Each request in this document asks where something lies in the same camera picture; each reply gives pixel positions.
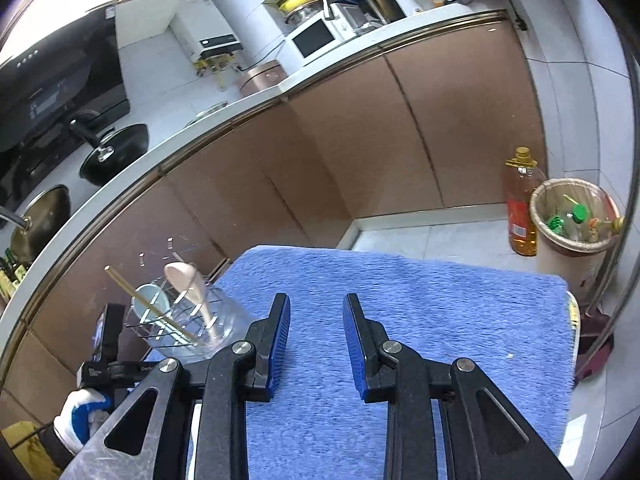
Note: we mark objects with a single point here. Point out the black gas stove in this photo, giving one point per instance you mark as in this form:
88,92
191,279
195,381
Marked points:
30,165

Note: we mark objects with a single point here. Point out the beige trash bin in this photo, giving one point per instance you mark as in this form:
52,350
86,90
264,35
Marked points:
565,265

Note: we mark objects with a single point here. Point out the olive oil bottle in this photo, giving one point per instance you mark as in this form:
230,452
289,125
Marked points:
12,272

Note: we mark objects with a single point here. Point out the pink spoon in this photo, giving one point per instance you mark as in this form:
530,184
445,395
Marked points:
182,277

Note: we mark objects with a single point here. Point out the clear utensil holder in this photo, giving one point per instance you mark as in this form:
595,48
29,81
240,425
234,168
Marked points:
230,322

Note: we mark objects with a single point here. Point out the large oil bottle red label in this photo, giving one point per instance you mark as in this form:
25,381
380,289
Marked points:
522,210

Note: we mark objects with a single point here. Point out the white water heater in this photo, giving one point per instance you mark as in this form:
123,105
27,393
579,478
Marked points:
205,27

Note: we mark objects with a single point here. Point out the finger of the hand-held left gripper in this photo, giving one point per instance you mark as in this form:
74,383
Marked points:
114,332

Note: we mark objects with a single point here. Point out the black range hood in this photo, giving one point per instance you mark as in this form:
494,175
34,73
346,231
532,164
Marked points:
55,75

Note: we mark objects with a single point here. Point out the wooden chopstick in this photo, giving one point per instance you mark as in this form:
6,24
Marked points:
135,292

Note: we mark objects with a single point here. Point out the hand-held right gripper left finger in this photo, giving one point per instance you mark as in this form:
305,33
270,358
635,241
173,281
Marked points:
280,345

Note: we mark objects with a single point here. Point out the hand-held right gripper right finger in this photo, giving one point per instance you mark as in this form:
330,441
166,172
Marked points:
353,350

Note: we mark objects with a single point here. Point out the black wok with lid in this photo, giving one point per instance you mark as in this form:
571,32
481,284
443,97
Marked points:
120,152

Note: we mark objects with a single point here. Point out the person's left forearm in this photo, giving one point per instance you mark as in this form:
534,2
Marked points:
30,455

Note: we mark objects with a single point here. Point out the person's left hand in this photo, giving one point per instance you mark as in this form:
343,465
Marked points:
82,410

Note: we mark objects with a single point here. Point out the yellow gas valve pipes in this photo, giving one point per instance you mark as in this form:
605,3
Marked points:
215,67

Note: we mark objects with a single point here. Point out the brass wok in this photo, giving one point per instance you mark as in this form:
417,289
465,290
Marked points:
42,220

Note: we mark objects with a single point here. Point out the brown rice cooker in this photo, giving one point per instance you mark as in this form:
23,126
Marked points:
262,79

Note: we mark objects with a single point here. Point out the blue towel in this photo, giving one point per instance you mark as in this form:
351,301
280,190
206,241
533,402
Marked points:
425,335

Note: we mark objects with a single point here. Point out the white microwave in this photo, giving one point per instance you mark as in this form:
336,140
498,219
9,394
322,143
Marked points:
312,37

